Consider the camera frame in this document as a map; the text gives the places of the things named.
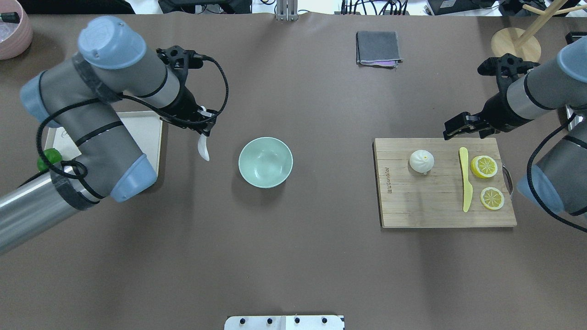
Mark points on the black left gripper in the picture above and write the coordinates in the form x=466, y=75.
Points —
x=182, y=105

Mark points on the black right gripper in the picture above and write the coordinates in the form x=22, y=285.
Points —
x=496, y=113

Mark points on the white ceramic spoon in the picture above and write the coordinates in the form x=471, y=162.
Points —
x=202, y=142

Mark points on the white steamed bun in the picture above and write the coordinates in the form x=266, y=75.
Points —
x=421, y=161

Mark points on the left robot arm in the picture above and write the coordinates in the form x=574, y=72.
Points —
x=88, y=151

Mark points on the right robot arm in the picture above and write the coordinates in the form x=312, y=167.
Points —
x=554, y=93

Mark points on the light green bowl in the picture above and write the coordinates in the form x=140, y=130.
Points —
x=265, y=162

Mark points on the pink bowl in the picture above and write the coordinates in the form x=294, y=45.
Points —
x=15, y=29

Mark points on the white rabbit tray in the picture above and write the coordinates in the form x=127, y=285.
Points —
x=145, y=128

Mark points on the yellow plastic knife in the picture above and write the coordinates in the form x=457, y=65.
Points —
x=467, y=186

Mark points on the lemon slice far side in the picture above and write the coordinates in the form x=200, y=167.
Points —
x=492, y=198

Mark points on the wooden stand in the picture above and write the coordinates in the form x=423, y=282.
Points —
x=522, y=43

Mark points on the bamboo cutting board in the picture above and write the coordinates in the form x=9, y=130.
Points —
x=408, y=199

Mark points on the folded grey cloth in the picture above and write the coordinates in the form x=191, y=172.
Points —
x=378, y=49

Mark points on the green lime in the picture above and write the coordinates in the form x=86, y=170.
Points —
x=52, y=155

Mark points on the lemon slice near handle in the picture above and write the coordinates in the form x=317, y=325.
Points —
x=484, y=166

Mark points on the metal cutting board handle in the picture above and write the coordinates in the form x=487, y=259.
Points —
x=507, y=180

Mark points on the white metal camera mount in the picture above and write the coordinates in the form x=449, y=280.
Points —
x=285, y=322

